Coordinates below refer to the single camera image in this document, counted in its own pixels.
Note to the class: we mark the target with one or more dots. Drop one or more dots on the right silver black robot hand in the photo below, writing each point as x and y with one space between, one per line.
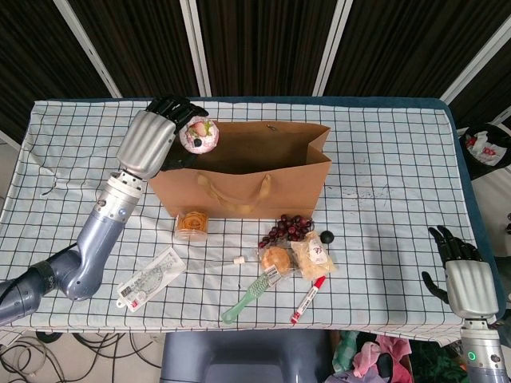
473 287

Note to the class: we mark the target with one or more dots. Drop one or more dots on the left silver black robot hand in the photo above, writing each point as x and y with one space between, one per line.
145 143

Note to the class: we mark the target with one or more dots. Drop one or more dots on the pink toy strawberry cake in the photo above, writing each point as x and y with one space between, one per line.
199 137

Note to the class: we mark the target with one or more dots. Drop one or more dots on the clear rubber band jar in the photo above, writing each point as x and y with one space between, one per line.
191 225

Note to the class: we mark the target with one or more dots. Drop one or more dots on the brown paper bag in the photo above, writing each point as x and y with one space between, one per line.
239 195

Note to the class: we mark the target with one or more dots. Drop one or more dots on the packaged bread with white label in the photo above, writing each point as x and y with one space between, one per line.
315 259

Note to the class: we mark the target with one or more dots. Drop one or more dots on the dark red grape bunch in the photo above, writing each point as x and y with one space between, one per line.
287 229

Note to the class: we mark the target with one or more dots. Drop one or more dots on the packaged round bun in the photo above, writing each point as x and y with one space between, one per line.
275 259

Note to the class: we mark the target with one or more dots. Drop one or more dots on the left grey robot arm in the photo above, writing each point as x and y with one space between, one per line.
92 247

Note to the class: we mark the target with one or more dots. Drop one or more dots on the dark green cloth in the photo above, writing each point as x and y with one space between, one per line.
435 363

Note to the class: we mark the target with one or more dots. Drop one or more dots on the pink cloth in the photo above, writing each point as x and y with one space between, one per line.
383 351

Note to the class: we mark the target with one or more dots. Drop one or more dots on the black trash bin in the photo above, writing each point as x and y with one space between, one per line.
479 163

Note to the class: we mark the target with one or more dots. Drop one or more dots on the packaged clear ruler set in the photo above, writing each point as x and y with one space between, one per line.
147 279

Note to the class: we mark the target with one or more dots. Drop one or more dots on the glass tube with white stopper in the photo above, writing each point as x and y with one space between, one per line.
238 260

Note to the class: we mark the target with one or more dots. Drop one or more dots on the black plastic spoon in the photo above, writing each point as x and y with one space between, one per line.
327 237

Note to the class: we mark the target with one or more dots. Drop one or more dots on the red whiteboard marker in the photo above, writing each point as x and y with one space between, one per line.
307 301

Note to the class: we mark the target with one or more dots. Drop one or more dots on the green scrubbing brush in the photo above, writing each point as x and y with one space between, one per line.
239 307

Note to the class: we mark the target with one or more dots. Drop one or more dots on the white partition post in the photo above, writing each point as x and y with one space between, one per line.
332 48
88 50
195 48
475 60

